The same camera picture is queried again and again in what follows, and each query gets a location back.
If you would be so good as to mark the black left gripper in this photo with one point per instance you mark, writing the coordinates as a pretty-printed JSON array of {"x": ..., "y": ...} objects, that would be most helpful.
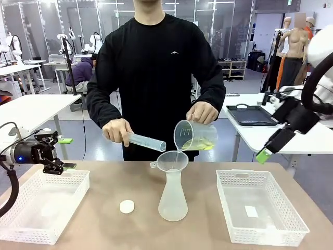
[{"x": 33, "y": 152}]

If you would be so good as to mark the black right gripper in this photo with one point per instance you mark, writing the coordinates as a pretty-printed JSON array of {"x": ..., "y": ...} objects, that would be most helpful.
[{"x": 297, "y": 117}]

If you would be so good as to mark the clear plastic measuring beaker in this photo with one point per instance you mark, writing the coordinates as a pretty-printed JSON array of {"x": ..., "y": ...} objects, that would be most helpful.
[{"x": 197, "y": 135}]

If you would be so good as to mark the white round flask cap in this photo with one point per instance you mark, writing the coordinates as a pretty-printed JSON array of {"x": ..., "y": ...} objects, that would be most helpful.
[{"x": 127, "y": 206}]

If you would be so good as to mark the clear plastic graduated cylinder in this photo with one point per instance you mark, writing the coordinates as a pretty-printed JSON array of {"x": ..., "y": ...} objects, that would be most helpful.
[{"x": 148, "y": 142}]

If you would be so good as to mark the person's left forearm black sleeve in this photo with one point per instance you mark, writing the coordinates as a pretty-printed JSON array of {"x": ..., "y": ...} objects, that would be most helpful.
[{"x": 213, "y": 91}]

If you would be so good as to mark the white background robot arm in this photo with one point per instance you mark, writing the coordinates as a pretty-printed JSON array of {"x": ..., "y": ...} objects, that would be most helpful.
[
  {"x": 95, "y": 44},
  {"x": 16, "y": 47}
]

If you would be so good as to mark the person's right forearm black sleeve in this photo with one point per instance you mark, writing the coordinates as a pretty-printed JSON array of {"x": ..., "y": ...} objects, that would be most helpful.
[{"x": 104, "y": 109}]

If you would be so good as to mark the person's right hand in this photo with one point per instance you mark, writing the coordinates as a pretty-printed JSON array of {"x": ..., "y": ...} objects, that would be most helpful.
[{"x": 117, "y": 131}]

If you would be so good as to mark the person's left hand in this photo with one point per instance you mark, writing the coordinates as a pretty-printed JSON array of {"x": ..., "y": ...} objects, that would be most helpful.
[{"x": 204, "y": 112}]

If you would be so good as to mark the white side table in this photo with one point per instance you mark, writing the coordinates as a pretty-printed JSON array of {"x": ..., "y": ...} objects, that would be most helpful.
[
  {"x": 249, "y": 138},
  {"x": 33, "y": 106}
]

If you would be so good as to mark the black plastic tray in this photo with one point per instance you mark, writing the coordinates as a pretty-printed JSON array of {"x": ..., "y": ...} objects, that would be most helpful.
[{"x": 252, "y": 114}]

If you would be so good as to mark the white perforated plastic basket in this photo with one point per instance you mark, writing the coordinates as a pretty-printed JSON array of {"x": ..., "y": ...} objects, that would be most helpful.
[
  {"x": 52, "y": 221},
  {"x": 260, "y": 229}
]

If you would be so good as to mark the white paper label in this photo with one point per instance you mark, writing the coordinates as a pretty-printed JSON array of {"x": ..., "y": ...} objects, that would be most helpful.
[{"x": 251, "y": 211}]

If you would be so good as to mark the seated person purple hoodie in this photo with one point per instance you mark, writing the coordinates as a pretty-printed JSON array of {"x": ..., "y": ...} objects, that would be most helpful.
[{"x": 80, "y": 75}]

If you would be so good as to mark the white shoe rack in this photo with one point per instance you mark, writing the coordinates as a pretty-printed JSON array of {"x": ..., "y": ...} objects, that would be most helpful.
[{"x": 234, "y": 69}]

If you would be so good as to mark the black tripod pole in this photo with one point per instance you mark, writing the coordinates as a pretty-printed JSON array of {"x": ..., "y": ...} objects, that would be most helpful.
[{"x": 68, "y": 65}]

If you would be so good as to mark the white background desk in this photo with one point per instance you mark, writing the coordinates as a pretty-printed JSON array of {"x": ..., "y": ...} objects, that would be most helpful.
[{"x": 18, "y": 70}]

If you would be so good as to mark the beige mannequin dark trousers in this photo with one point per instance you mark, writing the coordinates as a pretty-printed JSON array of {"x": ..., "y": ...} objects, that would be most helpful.
[{"x": 295, "y": 52}]

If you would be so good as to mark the translucent plastic funnel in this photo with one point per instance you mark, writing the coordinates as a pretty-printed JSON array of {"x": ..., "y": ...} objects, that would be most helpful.
[{"x": 173, "y": 160}]

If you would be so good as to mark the mannequin with orange garment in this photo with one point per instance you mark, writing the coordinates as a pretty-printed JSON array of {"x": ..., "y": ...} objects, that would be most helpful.
[{"x": 310, "y": 26}]

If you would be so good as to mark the translucent plastic conical flask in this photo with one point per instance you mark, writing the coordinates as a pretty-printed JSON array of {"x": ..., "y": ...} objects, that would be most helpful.
[{"x": 173, "y": 203}]

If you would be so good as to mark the person in black sweater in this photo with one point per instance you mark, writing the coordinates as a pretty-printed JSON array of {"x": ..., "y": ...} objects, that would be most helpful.
[{"x": 156, "y": 78}]

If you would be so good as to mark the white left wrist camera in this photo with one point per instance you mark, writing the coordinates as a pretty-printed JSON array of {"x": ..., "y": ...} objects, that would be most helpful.
[{"x": 19, "y": 134}]

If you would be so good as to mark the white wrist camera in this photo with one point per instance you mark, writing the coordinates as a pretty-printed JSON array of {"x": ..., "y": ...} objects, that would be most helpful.
[
  {"x": 19, "y": 134},
  {"x": 279, "y": 99}
]

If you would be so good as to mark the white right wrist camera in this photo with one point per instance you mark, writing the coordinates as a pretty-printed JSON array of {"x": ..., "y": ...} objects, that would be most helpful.
[{"x": 279, "y": 99}]

